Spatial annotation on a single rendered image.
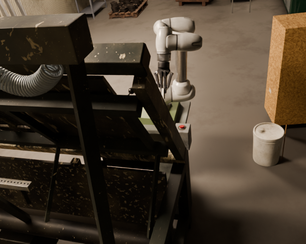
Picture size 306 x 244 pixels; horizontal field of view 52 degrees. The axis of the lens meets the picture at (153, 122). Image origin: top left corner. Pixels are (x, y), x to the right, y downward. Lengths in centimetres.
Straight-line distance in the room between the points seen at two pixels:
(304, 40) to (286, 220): 172
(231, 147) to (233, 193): 70
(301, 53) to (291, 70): 19
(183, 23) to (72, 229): 168
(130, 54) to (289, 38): 239
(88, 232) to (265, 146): 196
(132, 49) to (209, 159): 245
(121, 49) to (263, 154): 240
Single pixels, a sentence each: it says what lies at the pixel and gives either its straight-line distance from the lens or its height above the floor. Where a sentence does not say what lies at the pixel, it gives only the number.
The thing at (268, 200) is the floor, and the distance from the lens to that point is 324.
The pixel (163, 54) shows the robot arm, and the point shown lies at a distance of 200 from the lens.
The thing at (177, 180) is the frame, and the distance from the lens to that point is 227.
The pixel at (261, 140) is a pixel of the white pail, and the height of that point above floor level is 34.
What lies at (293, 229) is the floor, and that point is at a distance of 307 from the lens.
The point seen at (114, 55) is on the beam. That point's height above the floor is 191.
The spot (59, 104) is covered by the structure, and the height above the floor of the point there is 167.
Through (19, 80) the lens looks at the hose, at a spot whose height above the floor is 201.
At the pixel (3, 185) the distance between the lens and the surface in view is 233.
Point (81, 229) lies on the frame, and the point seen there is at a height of 72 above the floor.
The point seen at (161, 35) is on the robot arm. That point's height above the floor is 174.
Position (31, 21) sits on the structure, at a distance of 89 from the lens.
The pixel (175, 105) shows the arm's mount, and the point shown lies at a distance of 300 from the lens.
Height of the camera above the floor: 241
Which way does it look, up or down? 35 degrees down
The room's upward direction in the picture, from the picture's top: 8 degrees counter-clockwise
